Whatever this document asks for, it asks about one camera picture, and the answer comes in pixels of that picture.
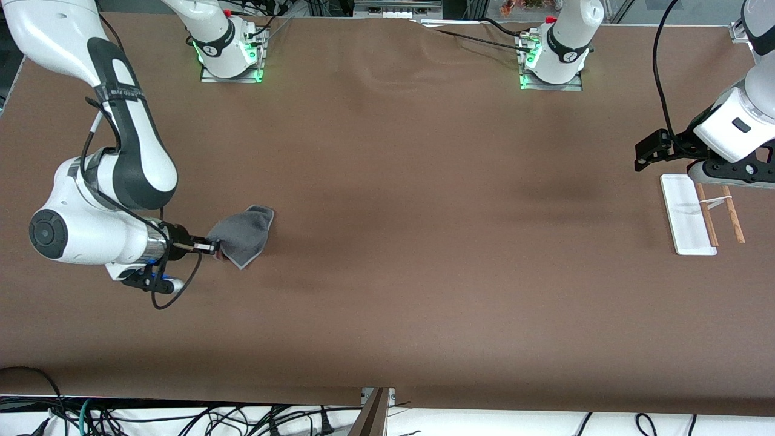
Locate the grey microfibre towel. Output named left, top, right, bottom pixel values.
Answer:
left=206, top=205, right=275, bottom=271

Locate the brown table cover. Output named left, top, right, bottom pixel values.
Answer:
left=0, top=12, right=775, bottom=417

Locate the white rack base plate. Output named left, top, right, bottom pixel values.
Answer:
left=660, top=174, right=718, bottom=256

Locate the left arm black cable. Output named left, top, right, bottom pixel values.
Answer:
left=651, top=0, right=688, bottom=139

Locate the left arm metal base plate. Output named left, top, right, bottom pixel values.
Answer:
left=519, top=31, right=584, bottom=92

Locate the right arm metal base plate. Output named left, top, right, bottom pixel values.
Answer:
left=199, top=25, right=268, bottom=84

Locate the black floor cable loop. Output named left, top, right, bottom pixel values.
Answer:
left=0, top=366, right=68, bottom=436

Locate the short black table cable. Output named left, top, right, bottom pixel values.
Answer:
left=480, top=16, right=535, bottom=38

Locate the long black table cable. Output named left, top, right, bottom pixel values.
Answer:
left=415, top=21, right=535, bottom=54

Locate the brown wooden post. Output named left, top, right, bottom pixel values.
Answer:
left=348, top=388, right=390, bottom=436

